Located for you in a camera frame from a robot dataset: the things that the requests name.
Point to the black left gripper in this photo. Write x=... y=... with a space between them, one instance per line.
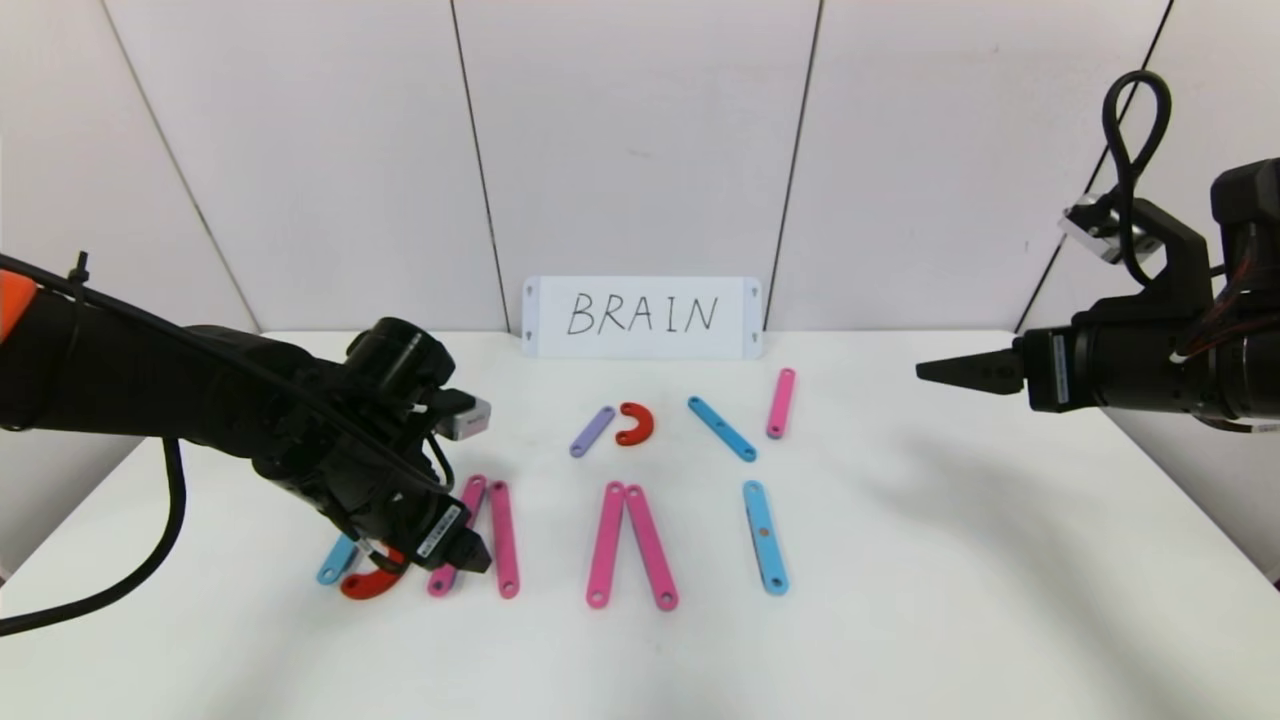
x=441 y=529

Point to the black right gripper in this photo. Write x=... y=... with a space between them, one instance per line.
x=1052 y=371

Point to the pink bar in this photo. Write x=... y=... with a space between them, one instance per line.
x=505 y=545
x=781 y=404
x=650 y=545
x=606 y=545
x=474 y=490

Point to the small red curved piece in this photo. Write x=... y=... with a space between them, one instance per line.
x=645 y=424

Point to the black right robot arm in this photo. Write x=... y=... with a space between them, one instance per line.
x=1250 y=380

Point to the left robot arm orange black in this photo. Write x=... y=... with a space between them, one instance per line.
x=120 y=380

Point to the white BRAIN word card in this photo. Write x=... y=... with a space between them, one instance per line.
x=640 y=343

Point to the large red curved piece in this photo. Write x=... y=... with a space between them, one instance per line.
x=365 y=587

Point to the light blue flat bar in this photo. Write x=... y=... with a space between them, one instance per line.
x=335 y=565
x=765 y=538
x=720 y=429

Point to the short purple flat bar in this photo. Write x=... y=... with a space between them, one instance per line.
x=593 y=432

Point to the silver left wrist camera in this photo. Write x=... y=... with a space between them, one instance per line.
x=465 y=420

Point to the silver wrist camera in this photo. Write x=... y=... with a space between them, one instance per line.
x=465 y=420
x=1090 y=225

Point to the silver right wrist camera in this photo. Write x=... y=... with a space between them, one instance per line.
x=1090 y=225

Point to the black right camera bracket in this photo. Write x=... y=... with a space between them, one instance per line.
x=1180 y=260

